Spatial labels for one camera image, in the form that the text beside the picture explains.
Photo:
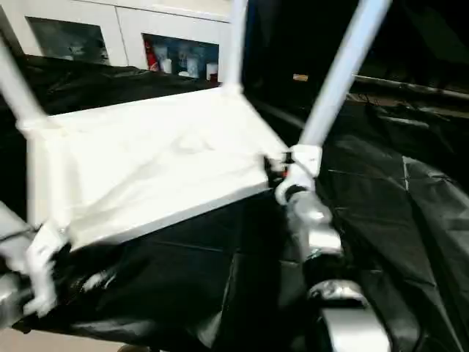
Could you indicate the black mat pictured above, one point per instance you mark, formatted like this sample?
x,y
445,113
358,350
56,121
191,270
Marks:
x,y
384,201

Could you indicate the dark metal pole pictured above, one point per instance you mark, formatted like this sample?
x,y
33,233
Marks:
x,y
414,87

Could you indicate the small tan label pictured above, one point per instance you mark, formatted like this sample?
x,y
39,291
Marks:
x,y
300,77

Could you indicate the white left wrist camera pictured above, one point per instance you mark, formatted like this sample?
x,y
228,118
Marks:
x,y
45,264

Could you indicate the white plastic table top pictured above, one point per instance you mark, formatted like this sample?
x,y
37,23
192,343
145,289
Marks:
x,y
146,154

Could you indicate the red bottle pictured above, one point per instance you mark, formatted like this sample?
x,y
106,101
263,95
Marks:
x,y
151,56

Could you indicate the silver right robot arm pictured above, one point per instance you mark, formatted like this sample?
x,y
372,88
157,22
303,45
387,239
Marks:
x,y
318,227

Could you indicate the white glass-door cabinet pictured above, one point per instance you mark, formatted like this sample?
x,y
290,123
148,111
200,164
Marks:
x,y
128,18

